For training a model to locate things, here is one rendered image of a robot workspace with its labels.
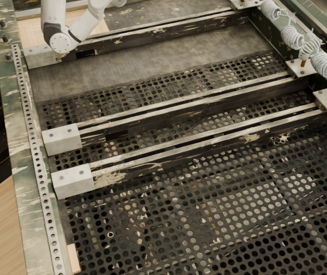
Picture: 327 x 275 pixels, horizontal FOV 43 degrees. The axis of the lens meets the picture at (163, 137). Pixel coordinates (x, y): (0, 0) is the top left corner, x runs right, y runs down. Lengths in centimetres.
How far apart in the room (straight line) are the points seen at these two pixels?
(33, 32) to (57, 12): 55
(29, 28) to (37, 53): 30
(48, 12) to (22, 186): 62
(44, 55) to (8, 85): 22
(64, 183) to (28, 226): 17
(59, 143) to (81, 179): 20
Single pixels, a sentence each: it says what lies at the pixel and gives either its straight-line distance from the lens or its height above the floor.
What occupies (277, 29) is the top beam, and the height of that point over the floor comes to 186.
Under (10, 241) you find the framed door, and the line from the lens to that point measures 176.
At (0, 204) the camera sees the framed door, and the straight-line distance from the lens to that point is 189.
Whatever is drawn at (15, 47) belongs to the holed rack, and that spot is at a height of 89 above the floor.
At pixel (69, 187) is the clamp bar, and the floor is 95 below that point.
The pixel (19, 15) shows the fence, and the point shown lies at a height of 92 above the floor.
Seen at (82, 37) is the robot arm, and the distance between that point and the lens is 163.
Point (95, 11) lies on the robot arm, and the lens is 158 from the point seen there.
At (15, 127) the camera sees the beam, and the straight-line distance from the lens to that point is 161.
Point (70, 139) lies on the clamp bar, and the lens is 150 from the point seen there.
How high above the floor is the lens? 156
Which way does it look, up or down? 12 degrees down
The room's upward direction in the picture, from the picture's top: 54 degrees clockwise
